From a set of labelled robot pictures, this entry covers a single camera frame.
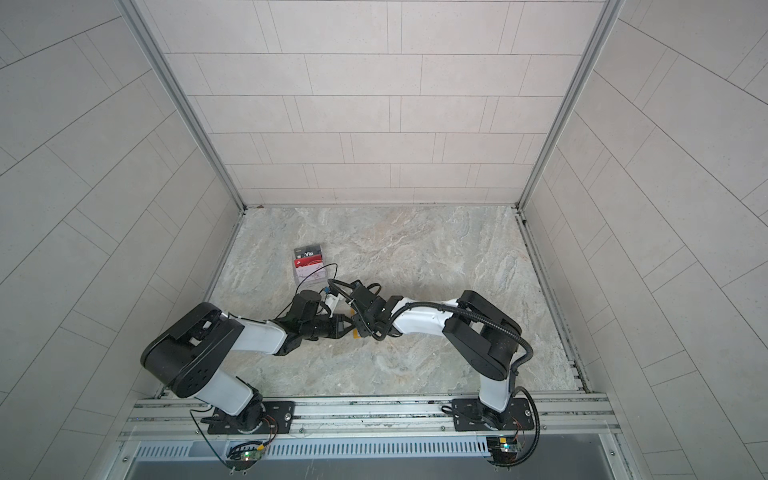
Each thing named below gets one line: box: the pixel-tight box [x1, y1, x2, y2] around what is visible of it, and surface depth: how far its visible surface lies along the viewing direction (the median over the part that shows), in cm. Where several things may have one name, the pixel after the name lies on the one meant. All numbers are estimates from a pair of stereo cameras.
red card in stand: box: [294, 255, 323, 268], surface depth 98 cm
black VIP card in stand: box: [294, 245, 322, 260], surface depth 98 cm
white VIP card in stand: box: [295, 263, 327, 284], surface depth 96 cm
